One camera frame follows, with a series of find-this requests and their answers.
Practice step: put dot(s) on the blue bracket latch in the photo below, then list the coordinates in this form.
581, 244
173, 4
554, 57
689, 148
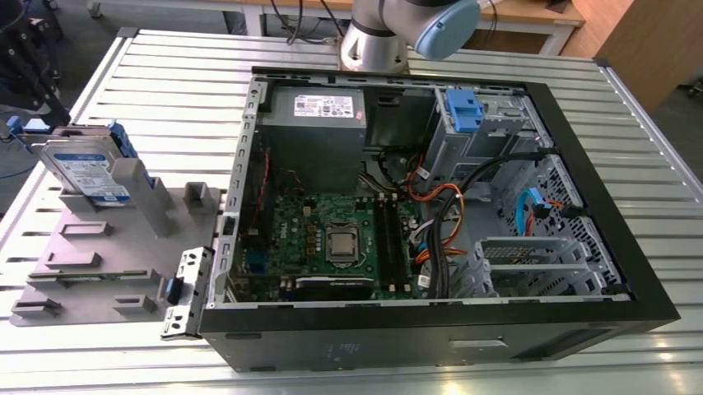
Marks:
175, 288

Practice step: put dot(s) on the white desk frame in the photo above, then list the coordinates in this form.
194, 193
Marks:
165, 6

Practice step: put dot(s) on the black PC case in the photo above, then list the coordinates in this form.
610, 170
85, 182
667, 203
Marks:
385, 341

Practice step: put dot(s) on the silver CPU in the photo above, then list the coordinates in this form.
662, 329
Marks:
343, 244

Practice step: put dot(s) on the silver card retention bracket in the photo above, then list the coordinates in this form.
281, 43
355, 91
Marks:
193, 267

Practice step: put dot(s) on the hard disk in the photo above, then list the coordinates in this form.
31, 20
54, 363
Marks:
83, 168

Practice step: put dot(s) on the green RAM stick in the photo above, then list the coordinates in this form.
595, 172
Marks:
89, 278

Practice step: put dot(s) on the black RAM slot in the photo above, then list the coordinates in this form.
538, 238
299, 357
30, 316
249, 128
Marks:
398, 243
385, 243

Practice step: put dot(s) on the silver drive cage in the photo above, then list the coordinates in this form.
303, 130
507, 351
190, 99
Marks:
483, 144

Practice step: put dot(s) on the green motherboard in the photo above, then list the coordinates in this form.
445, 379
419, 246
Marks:
297, 214

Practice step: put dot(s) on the wooden desk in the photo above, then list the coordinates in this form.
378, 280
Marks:
538, 16

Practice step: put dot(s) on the grey power supply unit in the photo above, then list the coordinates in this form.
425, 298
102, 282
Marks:
313, 144

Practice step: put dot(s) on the grey parts rack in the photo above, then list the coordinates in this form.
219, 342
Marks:
121, 255

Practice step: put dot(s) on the CPU socket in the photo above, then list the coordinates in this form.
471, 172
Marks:
326, 247

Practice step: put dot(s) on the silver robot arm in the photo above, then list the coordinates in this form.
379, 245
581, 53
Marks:
374, 45

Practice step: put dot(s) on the wooden cabinet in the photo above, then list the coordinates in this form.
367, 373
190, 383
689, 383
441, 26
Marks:
649, 41

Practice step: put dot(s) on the black graphics card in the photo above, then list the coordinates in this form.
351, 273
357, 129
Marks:
335, 288

